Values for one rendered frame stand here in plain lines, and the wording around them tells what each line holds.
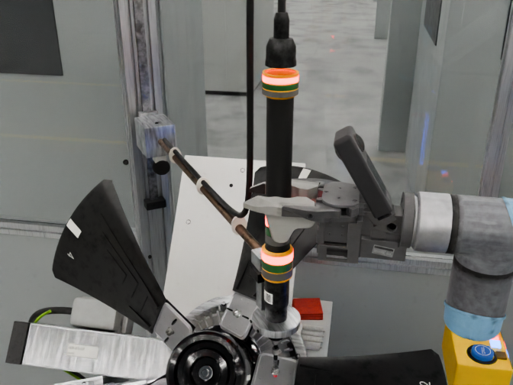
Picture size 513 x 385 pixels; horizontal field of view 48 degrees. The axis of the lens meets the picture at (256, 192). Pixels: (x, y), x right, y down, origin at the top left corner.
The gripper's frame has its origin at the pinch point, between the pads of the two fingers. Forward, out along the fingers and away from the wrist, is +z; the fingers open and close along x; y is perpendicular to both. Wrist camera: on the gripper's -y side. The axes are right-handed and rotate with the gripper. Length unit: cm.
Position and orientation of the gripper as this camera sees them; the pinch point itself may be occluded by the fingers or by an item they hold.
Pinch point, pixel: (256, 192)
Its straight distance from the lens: 74.8
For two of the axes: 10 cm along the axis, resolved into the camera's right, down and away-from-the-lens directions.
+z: -9.8, -0.8, 1.6
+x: 1.8, -4.1, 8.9
